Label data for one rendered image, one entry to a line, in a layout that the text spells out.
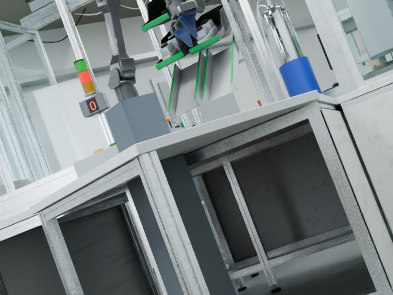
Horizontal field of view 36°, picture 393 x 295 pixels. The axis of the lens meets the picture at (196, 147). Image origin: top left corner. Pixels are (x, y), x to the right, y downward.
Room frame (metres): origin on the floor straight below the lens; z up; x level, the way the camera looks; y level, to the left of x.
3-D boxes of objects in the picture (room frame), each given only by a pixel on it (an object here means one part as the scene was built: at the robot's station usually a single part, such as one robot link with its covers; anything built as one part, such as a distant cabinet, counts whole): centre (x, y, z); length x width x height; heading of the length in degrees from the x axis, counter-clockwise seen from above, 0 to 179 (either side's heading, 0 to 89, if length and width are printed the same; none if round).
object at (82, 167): (2.27, 0.35, 0.93); 0.21 x 0.07 x 0.06; 72
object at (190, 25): (1.79, -0.12, 1.16); 0.06 x 0.04 x 0.07; 103
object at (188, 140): (2.08, 0.12, 0.84); 0.90 x 0.70 x 0.03; 36
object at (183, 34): (1.90, -0.09, 1.16); 0.06 x 0.04 x 0.07; 103
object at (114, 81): (2.06, 0.15, 1.15); 0.09 x 0.07 x 0.06; 142
